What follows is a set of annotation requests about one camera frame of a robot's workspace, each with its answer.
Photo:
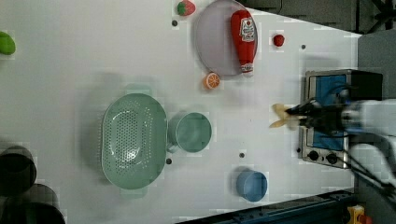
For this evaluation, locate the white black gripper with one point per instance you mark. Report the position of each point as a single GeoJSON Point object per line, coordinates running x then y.
{"type": "Point", "coordinates": [324, 119]}

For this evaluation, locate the peeled yellow toy banana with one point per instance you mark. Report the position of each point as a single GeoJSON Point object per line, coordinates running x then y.
{"type": "Point", "coordinates": [292, 122]}

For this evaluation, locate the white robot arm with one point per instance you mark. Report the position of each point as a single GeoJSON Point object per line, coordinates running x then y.
{"type": "Point", "coordinates": [364, 117]}

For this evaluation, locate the green mug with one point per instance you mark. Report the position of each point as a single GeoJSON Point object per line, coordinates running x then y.
{"type": "Point", "coordinates": [188, 131]}

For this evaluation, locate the silver toaster oven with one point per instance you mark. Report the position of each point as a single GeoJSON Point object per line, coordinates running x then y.
{"type": "Point", "coordinates": [327, 141]}

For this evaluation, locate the red toy raspberry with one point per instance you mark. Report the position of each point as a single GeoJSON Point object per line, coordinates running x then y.
{"type": "Point", "coordinates": [278, 40]}

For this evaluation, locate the blue cup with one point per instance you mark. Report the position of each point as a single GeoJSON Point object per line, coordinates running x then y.
{"type": "Point", "coordinates": [251, 185]}

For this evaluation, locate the orange slice toy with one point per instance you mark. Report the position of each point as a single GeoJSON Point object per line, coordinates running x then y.
{"type": "Point", "coordinates": [211, 81]}

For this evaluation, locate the red ketchup bottle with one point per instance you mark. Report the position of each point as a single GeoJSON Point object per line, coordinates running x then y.
{"type": "Point", "coordinates": [244, 39]}

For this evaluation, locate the grey round plate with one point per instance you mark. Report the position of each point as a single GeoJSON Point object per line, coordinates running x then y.
{"type": "Point", "coordinates": [213, 38]}

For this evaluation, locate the toy strawberry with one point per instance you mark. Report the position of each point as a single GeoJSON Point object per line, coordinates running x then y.
{"type": "Point", "coordinates": [185, 8]}

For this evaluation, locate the green colander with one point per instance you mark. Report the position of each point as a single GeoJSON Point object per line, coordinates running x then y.
{"type": "Point", "coordinates": [134, 138]}

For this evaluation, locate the black cylinder container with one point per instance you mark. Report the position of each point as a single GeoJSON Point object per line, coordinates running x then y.
{"type": "Point", "coordinates": [37, 205]}
{"type": "Point", "coordinates": [17, 171]}

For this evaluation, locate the green toy fruit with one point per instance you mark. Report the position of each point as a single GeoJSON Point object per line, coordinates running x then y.
{"type": "Point", "coordinates": [7, 44]}

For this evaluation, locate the blue metal frame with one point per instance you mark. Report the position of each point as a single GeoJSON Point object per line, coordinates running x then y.
{"type": "Point", "coordinates": [327, 208]}

